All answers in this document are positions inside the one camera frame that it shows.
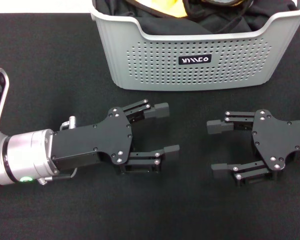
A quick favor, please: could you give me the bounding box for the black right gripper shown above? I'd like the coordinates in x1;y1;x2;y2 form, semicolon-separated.
206;109;300;188

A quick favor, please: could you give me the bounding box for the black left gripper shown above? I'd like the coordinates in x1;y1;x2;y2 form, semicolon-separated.
51;98;170;174

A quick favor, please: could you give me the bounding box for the grey perforated storage box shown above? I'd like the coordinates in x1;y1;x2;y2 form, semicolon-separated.
88;0;300;91

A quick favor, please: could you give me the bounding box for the black tablecloth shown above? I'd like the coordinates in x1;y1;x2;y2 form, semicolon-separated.
0;12;300;240

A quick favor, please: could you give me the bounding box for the black garment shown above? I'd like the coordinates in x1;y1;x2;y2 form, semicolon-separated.
94;0;300;35

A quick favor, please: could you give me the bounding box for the yellow cloth with black edging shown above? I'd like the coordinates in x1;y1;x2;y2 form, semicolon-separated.
137;0;191;19

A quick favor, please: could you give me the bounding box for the grey cloth with black edging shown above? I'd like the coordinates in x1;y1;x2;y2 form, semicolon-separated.
204;0;253;7

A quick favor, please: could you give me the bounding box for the left arm cable with connector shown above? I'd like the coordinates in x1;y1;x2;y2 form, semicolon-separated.
39;115;79;186

